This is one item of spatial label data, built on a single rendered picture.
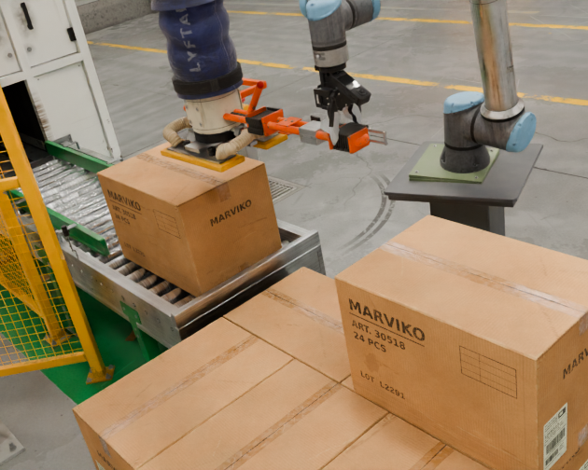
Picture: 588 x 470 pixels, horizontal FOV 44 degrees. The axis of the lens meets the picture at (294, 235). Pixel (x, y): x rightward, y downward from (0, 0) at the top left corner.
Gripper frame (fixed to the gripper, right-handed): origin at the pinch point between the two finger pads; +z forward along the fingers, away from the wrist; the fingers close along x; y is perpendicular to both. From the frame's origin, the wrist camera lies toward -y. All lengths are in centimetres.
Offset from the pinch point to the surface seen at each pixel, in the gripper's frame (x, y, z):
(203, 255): 14, 69, 52
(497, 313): 14, -55, 30
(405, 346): 22, -33, 43
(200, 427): 60, 16, 70
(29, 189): 43, 139, 28
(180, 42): 11, 55, -26
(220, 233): 5, 69, 47
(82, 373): 46, 150, 124
